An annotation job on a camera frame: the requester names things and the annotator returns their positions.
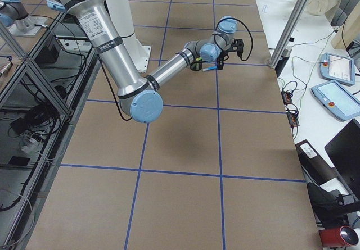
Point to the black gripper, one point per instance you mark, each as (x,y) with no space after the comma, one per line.
(220,63)

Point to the blue marker pen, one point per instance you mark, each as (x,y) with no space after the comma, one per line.
(210,68)

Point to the black mesh pen cup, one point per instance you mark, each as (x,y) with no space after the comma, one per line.
(196,66)

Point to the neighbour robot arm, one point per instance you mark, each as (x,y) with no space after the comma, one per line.
(12,11)

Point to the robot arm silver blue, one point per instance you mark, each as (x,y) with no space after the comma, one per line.
(138,96)

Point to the orange black adapter box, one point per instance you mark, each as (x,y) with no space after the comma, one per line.
(287,97)

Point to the brown paper table cover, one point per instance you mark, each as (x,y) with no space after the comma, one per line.
(217,170)

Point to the teach pendant near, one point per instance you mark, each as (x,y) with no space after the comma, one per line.
(337,100)

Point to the teach pendant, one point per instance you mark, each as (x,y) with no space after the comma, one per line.
(337,100)
(339,68)

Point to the teach pendant far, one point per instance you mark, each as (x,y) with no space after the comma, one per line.
(339,68)

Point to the white remote on box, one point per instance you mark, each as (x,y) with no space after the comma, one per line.
(308,150)

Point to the black monitor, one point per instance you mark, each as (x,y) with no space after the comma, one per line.
(343,151)

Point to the red cylinder bottle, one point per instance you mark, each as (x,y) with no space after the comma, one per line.
(343,236)

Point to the aluminium frame post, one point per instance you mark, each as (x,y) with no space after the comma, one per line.
(299,7)

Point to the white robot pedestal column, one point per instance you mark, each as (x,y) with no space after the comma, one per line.
(121,17)

